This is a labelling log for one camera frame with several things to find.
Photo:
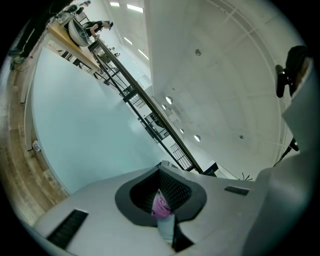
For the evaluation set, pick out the black coat rack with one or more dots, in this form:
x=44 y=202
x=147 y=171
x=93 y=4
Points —
x=246 y=176

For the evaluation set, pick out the black head camera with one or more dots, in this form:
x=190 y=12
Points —
x=281 y=82

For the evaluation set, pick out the person's white shirt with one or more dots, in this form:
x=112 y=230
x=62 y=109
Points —
x=287 y=187

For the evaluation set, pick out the small clear container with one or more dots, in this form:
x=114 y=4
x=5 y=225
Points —
x=36 y=146

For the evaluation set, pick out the black tripod stand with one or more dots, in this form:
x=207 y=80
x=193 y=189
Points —
x=291 y=147

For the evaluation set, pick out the person's head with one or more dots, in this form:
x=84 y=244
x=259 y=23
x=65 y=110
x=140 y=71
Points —
x=305 y=68

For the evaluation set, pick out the black railing with wooden handrail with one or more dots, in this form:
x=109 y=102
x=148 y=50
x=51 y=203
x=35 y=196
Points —
x=165 y=123

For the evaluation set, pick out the row of ceiling light panels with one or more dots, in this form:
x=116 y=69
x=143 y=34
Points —
x=135 y=7

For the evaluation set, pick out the dome pendant lamp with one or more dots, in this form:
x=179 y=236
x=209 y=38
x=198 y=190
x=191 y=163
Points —
x=163 y=107
x=182 y=131
x=197 y=138
x=169 y=100

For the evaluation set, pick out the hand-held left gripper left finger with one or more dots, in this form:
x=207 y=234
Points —
x=100 y=212

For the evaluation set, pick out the light wooden table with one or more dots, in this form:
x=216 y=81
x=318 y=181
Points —
x=85 y=60

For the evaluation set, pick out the purple cloth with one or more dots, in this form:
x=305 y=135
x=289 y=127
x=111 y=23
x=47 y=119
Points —
x=161 y=205

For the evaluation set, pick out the large metal bowl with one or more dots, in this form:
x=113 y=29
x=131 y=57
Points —
x=78 y=33

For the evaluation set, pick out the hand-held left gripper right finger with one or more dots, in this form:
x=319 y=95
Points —
x=225 y=212

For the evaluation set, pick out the black office chair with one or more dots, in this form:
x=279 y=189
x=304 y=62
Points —
x=211 y=170

